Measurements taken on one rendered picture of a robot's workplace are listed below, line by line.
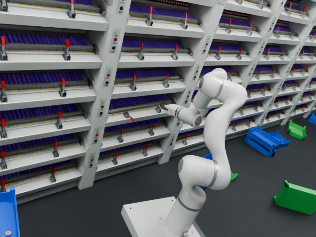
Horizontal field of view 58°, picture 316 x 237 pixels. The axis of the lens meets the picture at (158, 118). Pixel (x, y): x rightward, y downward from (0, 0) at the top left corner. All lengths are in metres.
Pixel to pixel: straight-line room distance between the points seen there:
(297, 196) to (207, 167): 1.40
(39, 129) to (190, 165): 0.80
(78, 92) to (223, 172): 0.83
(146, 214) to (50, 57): 0.88
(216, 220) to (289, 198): 0.69
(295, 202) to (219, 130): 1.43
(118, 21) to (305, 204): 1.98
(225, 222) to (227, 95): 1.08
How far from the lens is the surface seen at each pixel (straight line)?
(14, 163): 1.66
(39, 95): 1.47
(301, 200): 2.57
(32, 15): 1.28
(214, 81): 1.30
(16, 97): 1.44
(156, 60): 1.70
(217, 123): 1.26
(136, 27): 1.52
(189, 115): 1.70
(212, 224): 2.08
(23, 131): 1.55
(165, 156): 2.32
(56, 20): 1.32
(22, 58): 1.35
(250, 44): 2.52
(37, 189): 1.82
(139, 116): 1.85
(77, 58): 1.44
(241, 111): 2.90
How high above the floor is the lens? 1.43
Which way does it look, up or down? 29 degrees down
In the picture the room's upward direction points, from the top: 17 degrees clockwise
